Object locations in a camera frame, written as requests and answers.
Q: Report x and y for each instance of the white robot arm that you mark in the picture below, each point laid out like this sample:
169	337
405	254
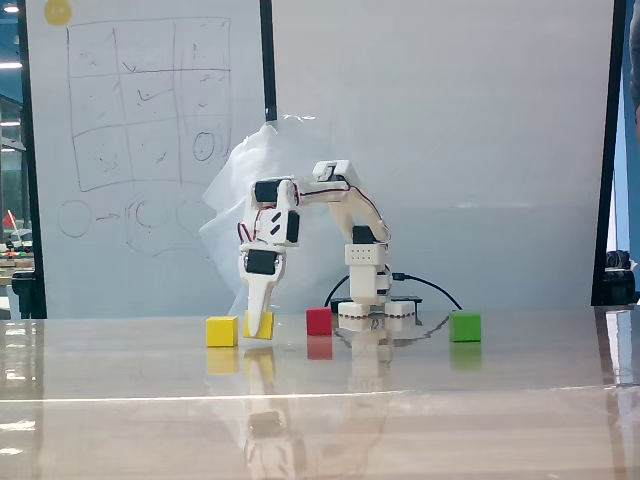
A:
360	252

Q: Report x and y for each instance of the plain whiteboard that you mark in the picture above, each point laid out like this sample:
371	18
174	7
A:
450	125

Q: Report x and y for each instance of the small red flag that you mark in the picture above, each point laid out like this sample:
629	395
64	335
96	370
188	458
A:
9	220

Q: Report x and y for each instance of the black round object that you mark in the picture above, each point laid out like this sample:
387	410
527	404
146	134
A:
620	285

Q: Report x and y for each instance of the whiteboard with marker drawings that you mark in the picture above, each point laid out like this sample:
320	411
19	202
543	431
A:
100	125

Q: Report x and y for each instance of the black flat base plate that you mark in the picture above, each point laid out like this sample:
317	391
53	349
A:
412	300

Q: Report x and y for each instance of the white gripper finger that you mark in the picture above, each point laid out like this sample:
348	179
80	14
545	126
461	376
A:
259	305

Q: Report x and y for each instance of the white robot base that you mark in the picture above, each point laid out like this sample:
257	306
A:
352	315

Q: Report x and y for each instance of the clear plastic bag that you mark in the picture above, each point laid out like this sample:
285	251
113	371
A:
225	200

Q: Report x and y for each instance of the yellow cube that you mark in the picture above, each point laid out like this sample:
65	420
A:
269	327
222	332

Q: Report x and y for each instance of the yellow round magnet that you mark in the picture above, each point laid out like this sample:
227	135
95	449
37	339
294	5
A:
57	12

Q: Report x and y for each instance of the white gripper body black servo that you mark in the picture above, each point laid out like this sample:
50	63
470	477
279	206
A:
262	263

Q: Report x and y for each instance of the green cube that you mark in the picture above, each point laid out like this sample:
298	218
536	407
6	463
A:
466	327

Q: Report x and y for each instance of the black frame post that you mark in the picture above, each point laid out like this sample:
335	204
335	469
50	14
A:
30	150
607	150

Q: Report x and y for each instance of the red cube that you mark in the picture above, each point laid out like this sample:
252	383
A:
319	322

